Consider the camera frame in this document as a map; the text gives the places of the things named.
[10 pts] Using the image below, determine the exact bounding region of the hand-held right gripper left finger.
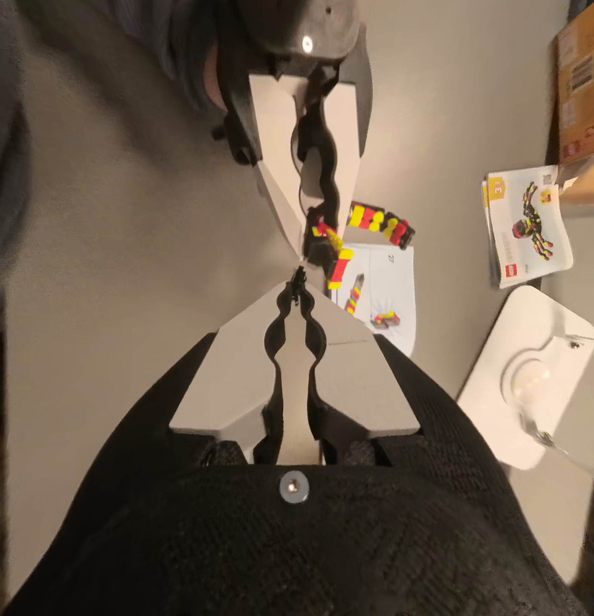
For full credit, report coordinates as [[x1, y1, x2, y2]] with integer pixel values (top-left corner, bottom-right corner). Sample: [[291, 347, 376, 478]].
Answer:
[[168, 281, 290, 466]]

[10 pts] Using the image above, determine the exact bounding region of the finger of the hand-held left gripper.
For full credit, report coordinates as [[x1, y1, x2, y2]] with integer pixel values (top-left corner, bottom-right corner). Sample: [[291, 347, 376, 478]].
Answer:
[[297, 81, 364, 235], [249, 74, 323, 263]]

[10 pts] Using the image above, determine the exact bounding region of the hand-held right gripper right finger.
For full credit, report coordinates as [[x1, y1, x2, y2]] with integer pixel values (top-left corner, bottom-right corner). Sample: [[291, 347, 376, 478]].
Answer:
[[300, 283, 421, 466]]

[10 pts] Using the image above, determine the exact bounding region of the red yellow black brick assembly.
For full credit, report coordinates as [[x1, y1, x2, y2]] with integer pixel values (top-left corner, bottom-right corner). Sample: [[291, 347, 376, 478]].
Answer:
[[303, 204, 355, 290]]

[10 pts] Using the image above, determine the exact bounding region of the tiny black toy brick piece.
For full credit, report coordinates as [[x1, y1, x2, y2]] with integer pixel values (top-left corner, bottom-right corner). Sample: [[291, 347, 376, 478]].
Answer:
[[290, 266, 309, 307]]

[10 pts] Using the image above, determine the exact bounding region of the person's left forearm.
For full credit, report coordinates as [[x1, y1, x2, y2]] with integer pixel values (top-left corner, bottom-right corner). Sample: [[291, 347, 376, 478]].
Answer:
[[104, 0, 230, 114]]

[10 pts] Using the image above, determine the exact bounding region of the orange toy set cardboard box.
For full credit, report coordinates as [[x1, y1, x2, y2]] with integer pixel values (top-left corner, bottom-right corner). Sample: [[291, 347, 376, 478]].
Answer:
[[546, 0, 594, 206]]

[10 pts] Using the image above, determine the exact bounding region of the person's left hand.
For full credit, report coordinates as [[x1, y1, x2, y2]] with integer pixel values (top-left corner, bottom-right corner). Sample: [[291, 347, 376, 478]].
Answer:
[[203, 46, 228, 112]]

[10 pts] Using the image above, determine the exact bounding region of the open instruction booklet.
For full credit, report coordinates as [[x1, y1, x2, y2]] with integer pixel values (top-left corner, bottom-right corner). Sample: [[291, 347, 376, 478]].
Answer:
[[331, 242, 418, 358]]

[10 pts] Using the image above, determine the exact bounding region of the wooden board stand white base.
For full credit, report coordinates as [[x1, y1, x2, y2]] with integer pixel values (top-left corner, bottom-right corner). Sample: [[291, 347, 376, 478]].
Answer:
[[455, 284, 594, 484]]

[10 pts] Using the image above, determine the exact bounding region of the closed instruction booklet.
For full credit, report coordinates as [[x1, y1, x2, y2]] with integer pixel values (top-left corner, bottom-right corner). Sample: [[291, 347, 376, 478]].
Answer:
[[481, 165, 575, 290]]

